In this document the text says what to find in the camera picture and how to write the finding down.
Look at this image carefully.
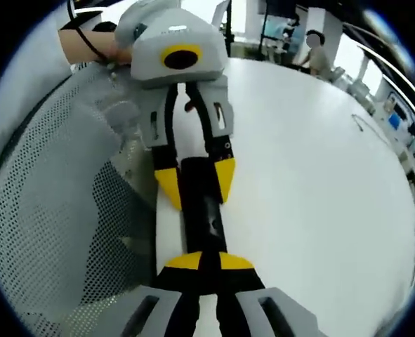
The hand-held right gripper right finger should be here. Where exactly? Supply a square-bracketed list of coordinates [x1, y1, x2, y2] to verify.
[216, 251, 331, 337]

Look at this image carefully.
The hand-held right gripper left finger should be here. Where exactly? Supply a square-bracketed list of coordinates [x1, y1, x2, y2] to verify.
[119, 251, 204, 337]

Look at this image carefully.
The black remote control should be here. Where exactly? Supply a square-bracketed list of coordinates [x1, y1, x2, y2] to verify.
[178, 157, 228, 254]

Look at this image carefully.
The person's left hand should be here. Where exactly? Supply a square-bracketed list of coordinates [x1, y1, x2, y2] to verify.
[107, 40, 134, 67]

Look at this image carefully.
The black monitor stand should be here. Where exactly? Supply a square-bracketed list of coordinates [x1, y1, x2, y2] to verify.
[224, 0, 237, 59]

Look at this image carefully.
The person in white shirt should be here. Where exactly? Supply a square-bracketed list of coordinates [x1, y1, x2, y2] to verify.
[0, 10, 74, 148]

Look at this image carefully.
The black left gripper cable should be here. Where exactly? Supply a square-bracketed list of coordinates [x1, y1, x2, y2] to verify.
[66, 0, 112, 64]

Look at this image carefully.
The grey cable on table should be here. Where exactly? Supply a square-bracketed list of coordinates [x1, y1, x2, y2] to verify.
[350, 112, 390, 141]

